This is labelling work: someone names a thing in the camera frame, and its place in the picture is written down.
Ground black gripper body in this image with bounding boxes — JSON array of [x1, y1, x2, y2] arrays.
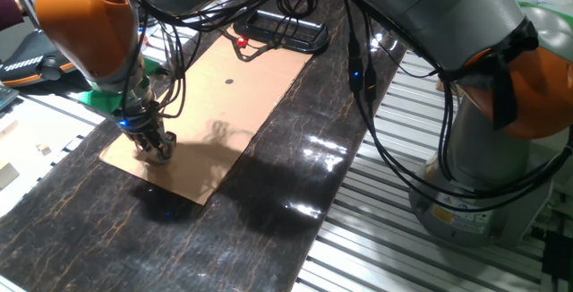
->
[[116, 101, 167, 144]]

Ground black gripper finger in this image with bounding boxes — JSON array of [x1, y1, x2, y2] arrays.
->
[[126, 130, 151, 150], [155, 131, 178, 166]]

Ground forearm in dark red sleeve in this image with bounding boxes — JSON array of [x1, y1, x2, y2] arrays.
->
[[0, 0, 26, 31]]

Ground large wooden block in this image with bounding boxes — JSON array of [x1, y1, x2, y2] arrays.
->
[[0, 161, 21, 191]]

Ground brown cardboard sheet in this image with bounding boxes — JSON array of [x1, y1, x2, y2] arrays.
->
[[98, 27, 313, 207]]

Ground white paper sheet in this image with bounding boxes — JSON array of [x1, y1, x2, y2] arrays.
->
[[0, 97, 89, 218]]

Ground thin wooden plank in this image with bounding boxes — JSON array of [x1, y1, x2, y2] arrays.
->
[[0, 119, 21, 141]]

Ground orange black teach pendant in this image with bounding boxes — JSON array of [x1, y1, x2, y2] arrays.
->
[[0, 27, 90, 88]]

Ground dark marble pattern mat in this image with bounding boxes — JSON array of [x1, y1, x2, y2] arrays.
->
[[0, 0, 413, 292]]

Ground black keyboard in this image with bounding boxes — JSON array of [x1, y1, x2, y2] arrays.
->
[[0, 84, 20, 112]]

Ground black plastic tray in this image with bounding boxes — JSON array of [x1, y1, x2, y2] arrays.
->
[[232, 8, 330, 56]]

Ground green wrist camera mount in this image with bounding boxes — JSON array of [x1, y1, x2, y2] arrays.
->
[[78, 56, 165, 115]]

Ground black cable bundle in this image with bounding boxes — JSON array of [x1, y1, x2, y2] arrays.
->
[[115, 0, 573, 215]]

